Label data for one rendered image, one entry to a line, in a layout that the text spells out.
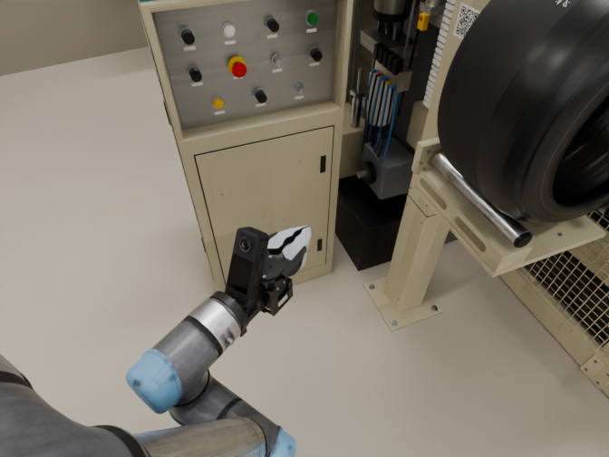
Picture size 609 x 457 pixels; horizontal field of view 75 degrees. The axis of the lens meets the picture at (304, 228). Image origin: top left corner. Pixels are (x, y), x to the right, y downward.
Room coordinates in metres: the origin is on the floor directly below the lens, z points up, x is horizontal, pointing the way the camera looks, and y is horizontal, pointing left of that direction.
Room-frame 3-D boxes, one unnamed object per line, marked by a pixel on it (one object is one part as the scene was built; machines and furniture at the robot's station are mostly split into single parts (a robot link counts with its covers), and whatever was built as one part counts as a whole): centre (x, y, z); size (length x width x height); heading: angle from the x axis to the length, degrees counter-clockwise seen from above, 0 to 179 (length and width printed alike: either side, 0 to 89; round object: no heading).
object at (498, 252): (0.77, -0.44, 0.83); 0.36 x 0.09 x 0.06; 21
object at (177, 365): (0.24, 0.18, 1.05); 0.11 x 0.08 x 0.09; 143
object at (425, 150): (0.99, -0.50, 0.90); 0.40 x 0.03 x 0.10; 111
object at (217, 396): (0.23, 0.16, 0.95); 0.11 x 0.08 x 0.11; 56
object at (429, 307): (1.05, -0.46, 0.01); 0.27 x 0.27 x 0.02; 21
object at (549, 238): (0.82, -0.57, 0.80); 0.37 x 0.36 x 0.02; 111
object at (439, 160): (0.77, -0.44, 0.90); 0.35 x 0.05 x 0.05; 21
